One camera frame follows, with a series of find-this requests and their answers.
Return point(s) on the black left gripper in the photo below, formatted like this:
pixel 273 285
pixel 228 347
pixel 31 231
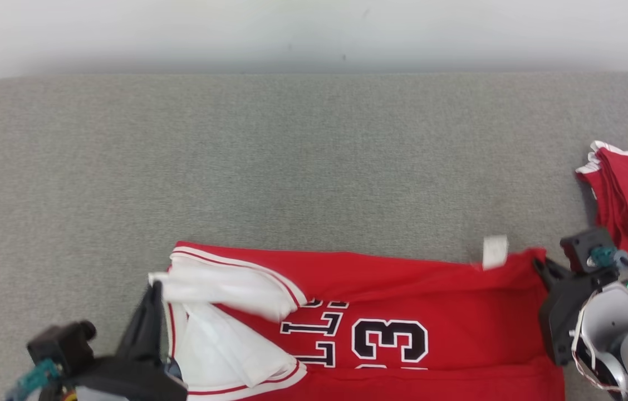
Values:
pixel 124 381

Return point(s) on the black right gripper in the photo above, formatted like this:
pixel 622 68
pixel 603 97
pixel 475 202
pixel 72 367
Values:
pixel 564 317

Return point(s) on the red basketball jersey white trim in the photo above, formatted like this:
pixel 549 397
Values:
pixel 447 312

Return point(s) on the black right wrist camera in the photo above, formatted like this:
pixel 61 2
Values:
pixel 584 248

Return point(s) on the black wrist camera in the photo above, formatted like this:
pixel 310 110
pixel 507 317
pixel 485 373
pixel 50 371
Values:
pixel 63 345
pixel 584 248

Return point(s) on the teal right camera connector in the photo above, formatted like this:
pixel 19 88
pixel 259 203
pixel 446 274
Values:
pixel 606 256

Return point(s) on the teal camera connector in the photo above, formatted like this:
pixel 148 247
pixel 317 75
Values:
pixel 35 379
pixel 606 256

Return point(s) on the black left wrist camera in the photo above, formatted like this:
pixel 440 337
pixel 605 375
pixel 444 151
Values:
pixel 63 345

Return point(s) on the teal left camera connector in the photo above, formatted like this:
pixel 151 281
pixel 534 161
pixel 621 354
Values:
pixel 35 379

